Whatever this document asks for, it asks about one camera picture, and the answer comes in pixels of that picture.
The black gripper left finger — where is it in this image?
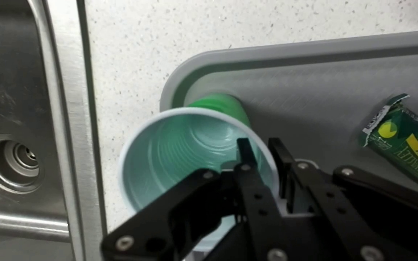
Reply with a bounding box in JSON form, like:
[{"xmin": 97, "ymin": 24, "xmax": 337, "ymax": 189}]
[{"xmin": 100, "ymin": 136, "xmax": 287, "ymax": 261}]

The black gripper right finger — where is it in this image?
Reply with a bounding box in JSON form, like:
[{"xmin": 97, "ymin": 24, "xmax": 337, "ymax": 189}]
[{"xmin": 267, "ymin": 136, "xmax": 418, "ymax": 261}]

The green plastic cup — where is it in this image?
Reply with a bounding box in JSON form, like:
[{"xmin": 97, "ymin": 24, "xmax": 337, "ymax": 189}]
[{"xmin": 116, "ymin": 92, "xmax": 283, "ymax": 259}]

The grey plastic tray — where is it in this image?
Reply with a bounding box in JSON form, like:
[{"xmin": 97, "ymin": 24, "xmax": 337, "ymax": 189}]
[{"xmin": 158, "ymin": 27, "xmax": 418, "ymax": 200}]

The green snack bar wrapper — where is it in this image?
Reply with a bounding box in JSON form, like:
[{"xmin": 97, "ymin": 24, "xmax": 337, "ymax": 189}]
[{"xmin": 360, "ymin": 92, "xmax": 418, "ymax": 197}]

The stainless steel sink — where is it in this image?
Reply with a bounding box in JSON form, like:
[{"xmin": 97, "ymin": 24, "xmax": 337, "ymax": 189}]
[{"xmin": 0, "ymin": 0, "xmax": 109, "ymax": 261}]

